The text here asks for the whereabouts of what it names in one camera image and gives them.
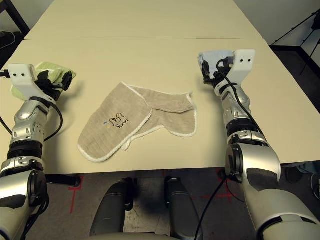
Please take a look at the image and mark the black side table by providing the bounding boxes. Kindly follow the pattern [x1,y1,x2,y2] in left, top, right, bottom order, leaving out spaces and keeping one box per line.
[271,44,320,113]

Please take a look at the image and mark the grey right robot leg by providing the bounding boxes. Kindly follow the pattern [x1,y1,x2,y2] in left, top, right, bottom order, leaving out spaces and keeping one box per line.
[163,176,205,238]

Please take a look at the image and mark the black table frame leg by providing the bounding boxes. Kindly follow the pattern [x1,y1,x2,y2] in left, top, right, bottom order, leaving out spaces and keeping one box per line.
[0,0,31,33]

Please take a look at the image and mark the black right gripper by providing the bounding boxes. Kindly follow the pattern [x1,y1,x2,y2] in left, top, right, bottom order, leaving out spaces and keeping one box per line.
[201,56,236,88]

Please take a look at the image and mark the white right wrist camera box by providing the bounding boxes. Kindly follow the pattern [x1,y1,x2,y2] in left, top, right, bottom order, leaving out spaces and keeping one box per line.
[226,49,256,85]

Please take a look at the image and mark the beige towel with white trim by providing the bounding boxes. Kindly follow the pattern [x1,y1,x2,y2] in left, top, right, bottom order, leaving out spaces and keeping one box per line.
[77,81,197,163]

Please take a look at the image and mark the grey left robot leg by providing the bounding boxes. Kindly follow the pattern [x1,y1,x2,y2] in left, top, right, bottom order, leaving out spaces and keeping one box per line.
[89,178,137,237]

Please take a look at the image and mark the beige robot waist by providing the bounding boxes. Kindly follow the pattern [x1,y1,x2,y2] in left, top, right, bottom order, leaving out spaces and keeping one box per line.
[86,232,176,240]

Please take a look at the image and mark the grey robot leg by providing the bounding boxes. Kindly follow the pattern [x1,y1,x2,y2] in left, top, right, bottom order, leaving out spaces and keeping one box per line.
[89,178,137,237]
[163,176,205,238]

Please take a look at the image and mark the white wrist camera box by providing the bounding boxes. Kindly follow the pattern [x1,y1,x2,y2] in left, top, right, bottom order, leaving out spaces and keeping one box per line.
[226,49,256,85]
[6,63,56,103]

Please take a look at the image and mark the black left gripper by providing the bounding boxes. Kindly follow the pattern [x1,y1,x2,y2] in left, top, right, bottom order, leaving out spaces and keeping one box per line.
[37,70,73,100]

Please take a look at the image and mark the bystander blue jeans leg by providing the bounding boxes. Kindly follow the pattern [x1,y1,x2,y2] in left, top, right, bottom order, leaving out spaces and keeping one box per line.
[279,159,320,185]

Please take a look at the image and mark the black table foot bar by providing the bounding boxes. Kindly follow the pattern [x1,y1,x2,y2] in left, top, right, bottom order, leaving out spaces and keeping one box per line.
[46,173,81,187]

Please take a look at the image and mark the black tripod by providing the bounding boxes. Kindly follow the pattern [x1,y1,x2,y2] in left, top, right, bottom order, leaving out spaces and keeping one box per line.
[269,9,320,76]

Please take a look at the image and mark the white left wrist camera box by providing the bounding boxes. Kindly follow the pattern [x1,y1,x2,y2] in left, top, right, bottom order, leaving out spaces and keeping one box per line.
[6,63,56,103]

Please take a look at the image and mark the folded light blue towel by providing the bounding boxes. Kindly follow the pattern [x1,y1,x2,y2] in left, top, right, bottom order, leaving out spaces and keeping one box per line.
[197,50,237,78]

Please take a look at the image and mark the folded green towel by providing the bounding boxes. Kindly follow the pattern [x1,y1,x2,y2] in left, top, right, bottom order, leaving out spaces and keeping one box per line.
[10,61,77,101]

